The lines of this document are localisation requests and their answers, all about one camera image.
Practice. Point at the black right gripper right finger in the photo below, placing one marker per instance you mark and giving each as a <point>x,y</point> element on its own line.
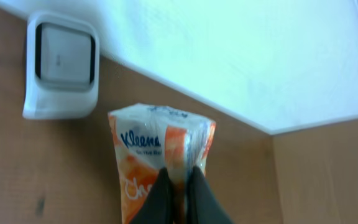
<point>203,208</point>

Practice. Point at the orange juice box pair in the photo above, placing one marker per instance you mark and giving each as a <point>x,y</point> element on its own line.
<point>148,138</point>

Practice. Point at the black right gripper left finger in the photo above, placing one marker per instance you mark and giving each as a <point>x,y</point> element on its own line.
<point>158,206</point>

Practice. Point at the white barcode scanner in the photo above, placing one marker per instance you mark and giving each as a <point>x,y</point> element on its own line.
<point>62,67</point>

